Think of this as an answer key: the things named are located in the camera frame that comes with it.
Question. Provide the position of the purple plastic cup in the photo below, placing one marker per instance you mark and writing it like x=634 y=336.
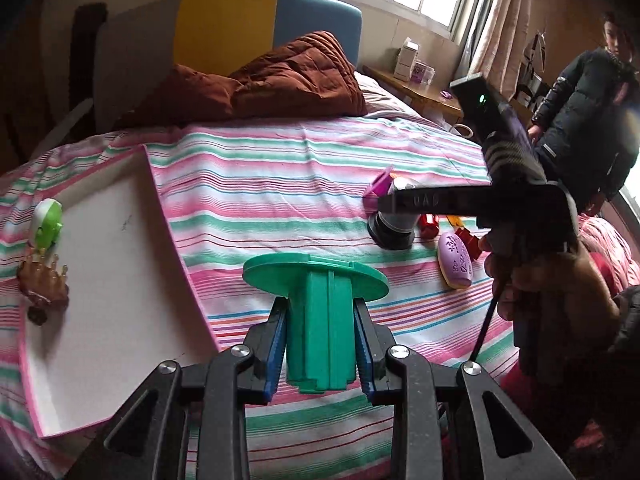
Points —
x=377 y=185

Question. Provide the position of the grey yellow blue headboard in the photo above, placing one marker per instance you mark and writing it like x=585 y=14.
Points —
x=225 y=25

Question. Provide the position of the green and white round toy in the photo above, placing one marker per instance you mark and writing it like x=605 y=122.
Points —
x=47 y=222

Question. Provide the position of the red block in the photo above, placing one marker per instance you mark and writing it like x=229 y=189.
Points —
x=470 y=245

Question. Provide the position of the beige curtain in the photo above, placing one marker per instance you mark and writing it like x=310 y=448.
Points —
x=500 y=35

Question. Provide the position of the white box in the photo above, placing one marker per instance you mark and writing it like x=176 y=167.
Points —
x=405 y=57

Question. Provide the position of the green plastic spool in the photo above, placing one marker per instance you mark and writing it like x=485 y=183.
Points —
x=320 y=310

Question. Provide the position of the small red toy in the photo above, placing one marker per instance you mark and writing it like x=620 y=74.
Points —
x=428 y=226

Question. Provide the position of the purple oval case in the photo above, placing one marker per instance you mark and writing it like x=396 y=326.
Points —
x=454 y=260

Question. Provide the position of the striped bed sheet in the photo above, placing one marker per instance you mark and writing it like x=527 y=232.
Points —
x=275 y=175

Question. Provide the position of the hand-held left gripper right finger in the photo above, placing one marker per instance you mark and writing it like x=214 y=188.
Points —
x=364 y=355

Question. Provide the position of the purple packet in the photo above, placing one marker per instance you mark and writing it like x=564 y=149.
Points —
x=422 y=72

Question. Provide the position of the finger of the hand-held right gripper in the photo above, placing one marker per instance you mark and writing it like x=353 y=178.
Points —
x=425 y=202

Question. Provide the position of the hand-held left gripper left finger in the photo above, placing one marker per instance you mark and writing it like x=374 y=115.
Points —
x=272 y=355

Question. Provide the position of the white tray with pink rim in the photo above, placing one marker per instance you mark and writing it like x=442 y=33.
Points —
x=125 y=285

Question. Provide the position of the person's right hand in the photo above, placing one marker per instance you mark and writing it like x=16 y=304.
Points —
x=565 y=300

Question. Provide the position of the wooden nightstand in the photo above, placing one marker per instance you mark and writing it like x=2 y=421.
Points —
x=420 y=92

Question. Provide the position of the black and grey cylinder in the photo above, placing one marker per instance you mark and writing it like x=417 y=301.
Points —
x=392 y=232

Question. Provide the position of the cluttered wooden shelf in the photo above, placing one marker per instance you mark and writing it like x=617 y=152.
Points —
x=532 y=70

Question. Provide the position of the white plastic bar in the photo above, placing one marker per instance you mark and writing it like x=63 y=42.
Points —
x=65 y=125

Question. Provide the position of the wooden wardrobe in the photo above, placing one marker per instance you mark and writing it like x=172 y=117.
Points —
x=30 y=85

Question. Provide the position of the brown quilt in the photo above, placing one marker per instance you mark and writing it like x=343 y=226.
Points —
x=290 y=80

